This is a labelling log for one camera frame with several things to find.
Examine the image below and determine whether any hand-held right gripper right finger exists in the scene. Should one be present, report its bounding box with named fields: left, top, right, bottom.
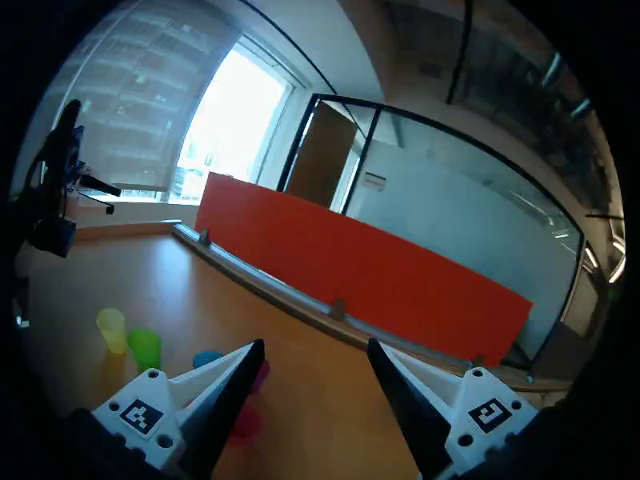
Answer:
left=366, top=338, right=539, bottom=480

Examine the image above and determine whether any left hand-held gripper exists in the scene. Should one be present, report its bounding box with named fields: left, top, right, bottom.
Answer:
left=10, top=98, right=122, bottom=259

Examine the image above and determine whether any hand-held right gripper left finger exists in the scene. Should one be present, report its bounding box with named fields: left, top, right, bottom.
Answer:
left=92, top=338, right=266, bottom=480

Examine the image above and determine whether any green plastic cup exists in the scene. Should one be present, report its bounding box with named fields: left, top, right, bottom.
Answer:
left=126, top=327, right=163, bottom=374

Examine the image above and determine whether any blue plastic cup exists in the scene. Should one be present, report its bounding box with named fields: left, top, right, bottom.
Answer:
left=193, top=350, right=225, bottom=370

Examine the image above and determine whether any yellow plastic cup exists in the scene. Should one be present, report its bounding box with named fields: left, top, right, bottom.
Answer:
left=95, top=307, right=127, bottom=355

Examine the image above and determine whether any red plastic cup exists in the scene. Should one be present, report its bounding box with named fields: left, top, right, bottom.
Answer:
left=229, top=393, right=264, bottom=439

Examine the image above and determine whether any pink plastic cup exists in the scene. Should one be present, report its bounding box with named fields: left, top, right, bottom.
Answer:
left=250, top=358, right=273, bottom=394

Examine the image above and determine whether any red desk screen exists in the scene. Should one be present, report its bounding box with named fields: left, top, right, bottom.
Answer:
left=171, top=171, right=535, bottom=371

